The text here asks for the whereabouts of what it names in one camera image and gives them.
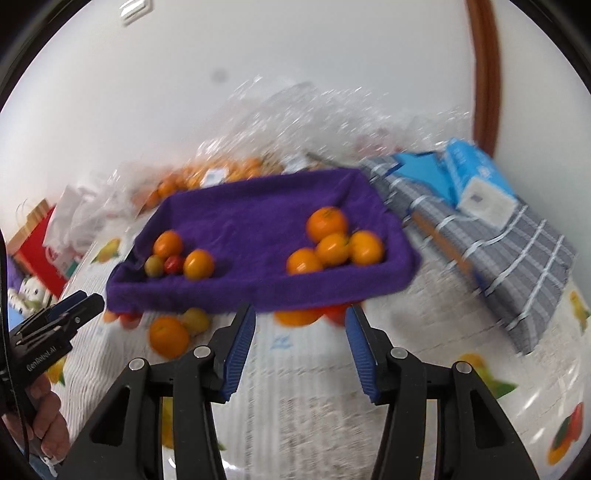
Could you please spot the brown wooden door frame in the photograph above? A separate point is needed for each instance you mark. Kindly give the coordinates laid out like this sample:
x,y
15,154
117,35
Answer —
x,y
485,69

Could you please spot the crumpled clear plastic bag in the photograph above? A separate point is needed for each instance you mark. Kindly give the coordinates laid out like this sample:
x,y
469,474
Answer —
x,y
323,120

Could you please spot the clear bag of oranges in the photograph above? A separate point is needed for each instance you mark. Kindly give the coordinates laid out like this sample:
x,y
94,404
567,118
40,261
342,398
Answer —
x,y
198,177

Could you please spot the red paper bag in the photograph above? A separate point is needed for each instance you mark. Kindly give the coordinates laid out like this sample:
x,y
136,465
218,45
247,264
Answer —
x,y
32,258

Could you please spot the blue white tissue pack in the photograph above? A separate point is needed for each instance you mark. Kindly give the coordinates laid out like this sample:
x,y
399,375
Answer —
x,y
485,184

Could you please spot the white plush toy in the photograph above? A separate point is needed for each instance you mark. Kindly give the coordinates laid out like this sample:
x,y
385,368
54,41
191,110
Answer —
x,y
30,293

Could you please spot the large orange with stem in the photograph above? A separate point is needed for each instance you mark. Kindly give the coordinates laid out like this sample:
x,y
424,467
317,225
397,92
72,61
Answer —
x,y
328,224

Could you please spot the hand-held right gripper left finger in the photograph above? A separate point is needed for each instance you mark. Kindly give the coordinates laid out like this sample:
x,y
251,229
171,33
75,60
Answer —
x,y
240,355

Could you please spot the oval orange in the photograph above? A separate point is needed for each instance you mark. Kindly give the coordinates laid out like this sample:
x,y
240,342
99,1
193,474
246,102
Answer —
x,y
333,249

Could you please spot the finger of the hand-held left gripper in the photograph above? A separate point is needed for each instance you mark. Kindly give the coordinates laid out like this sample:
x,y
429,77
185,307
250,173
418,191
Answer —
x,y
90,308
64,304

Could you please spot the grey plaid folded cloth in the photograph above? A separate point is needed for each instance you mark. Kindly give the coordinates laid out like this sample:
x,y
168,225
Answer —
x,y
508,263

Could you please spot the purple towel-lined tray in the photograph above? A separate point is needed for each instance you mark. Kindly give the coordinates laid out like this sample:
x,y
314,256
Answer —
x,y
263,212

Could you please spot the small orange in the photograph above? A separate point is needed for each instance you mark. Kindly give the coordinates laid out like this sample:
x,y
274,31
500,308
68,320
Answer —
x,y
199,264
168,243

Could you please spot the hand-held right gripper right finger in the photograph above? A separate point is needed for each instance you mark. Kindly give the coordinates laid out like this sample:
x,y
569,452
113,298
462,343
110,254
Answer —
x,y
360,360

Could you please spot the small yellow-green fruit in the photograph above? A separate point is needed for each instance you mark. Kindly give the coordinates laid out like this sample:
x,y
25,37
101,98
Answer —
x,y
154,265

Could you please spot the blue folded cloth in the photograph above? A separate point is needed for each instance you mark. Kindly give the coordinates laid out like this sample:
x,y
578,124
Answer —
x,y
420,173

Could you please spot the fruit print lace tablecloth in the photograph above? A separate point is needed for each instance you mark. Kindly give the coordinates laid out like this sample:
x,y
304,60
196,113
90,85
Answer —
x,y
300,369

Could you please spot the white plastic bag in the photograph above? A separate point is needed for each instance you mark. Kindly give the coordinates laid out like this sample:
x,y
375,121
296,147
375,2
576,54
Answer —
x,y
76,221

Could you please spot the person's left hand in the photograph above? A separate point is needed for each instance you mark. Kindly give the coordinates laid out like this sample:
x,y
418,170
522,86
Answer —
x,y
48,415

